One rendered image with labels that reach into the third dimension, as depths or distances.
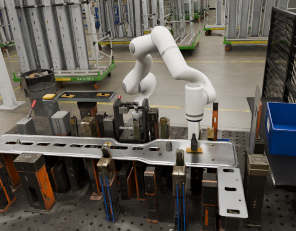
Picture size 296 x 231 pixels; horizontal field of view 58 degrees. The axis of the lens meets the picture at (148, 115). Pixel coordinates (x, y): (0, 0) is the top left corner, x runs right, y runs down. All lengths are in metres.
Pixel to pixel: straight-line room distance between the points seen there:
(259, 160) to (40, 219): 1.12
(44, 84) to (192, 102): 3.23
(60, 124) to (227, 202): 1.03
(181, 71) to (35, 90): 3.22
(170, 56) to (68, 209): 0.97
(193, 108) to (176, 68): 0.20
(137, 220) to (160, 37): 0.91
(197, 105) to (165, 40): 0.34
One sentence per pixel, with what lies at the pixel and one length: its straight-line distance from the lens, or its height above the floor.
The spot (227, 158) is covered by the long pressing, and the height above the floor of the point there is 1.00.
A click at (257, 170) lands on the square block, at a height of 1.03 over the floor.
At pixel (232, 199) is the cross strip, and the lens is 1.12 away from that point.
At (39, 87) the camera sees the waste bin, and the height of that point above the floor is 0.57.
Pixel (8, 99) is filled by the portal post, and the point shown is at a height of 0.15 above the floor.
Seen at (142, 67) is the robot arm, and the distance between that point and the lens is 1.60.
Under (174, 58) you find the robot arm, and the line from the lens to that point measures 1.26.
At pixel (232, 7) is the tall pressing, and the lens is 8.05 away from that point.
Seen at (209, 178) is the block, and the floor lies 0.98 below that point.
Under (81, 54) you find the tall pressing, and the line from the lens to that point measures 5.74.
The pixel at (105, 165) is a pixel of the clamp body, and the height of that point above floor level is 1.04.
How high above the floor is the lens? 1.75
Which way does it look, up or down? 25 degrees down
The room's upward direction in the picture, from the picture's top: 5 degrees counter-clockwise
